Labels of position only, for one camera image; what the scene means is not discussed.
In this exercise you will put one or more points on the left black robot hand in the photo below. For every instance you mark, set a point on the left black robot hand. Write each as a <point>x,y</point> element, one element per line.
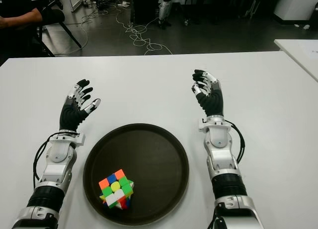
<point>70,114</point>

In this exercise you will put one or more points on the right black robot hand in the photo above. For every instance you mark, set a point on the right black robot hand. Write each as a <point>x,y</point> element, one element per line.
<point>212,102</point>

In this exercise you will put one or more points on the multicoloured Rubik's cube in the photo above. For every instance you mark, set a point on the multicoloured Rubik's cube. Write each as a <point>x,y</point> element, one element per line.
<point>116,189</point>

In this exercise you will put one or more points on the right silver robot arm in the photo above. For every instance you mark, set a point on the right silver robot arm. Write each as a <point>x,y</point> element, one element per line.
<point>223,159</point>

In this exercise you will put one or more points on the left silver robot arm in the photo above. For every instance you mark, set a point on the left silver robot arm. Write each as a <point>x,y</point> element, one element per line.
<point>55,154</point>

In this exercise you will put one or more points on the dark brown round plate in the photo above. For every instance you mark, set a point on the dark brown round plate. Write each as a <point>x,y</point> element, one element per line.
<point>136,174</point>

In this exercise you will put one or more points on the small white floor object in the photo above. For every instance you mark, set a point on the small white floor object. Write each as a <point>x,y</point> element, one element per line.
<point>186,22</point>

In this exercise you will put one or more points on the black office chair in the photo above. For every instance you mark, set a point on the black office chair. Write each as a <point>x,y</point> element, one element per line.
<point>53,15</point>

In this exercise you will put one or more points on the grey folded tripod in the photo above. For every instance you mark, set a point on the grey folded tripod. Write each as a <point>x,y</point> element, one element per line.
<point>251,8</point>

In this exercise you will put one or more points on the white side table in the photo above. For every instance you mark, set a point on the white side table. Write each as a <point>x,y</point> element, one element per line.
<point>303,55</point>

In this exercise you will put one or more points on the silver humanoid robot legs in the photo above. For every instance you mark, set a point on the silver humanoid robot legs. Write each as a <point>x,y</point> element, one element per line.
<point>164,8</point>

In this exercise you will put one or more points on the white board panel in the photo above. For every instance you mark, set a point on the white board panel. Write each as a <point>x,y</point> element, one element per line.
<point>72,0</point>

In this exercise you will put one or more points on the black cabinet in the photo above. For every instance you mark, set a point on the black cabinet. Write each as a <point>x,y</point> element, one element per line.
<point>145,5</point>

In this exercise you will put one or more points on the white power strip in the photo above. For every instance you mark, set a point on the white power strip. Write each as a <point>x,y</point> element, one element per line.
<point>123,4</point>

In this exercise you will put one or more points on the seated person in black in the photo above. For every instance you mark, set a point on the seated person in black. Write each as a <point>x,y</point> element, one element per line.
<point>15,5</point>

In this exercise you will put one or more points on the white machine base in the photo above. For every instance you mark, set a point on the white machine base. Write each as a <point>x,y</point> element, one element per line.
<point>295,3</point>

